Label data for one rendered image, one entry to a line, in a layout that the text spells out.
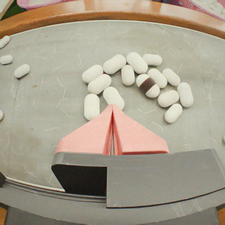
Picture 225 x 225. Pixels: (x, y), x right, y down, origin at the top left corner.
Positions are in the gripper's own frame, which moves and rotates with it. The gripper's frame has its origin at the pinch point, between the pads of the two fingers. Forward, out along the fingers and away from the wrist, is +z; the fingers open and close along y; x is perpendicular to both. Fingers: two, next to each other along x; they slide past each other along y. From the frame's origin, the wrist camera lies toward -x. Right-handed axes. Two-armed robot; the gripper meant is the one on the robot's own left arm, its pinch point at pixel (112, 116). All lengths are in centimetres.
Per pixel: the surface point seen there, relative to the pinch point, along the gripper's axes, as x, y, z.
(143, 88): 1.2, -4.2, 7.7
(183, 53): -2.8, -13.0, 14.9
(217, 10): -16.9, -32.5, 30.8
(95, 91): 1.6, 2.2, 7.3
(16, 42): -5.6, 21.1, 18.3
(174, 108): 3.0, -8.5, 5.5
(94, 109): 3.0, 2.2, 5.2
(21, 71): -1.0, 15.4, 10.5
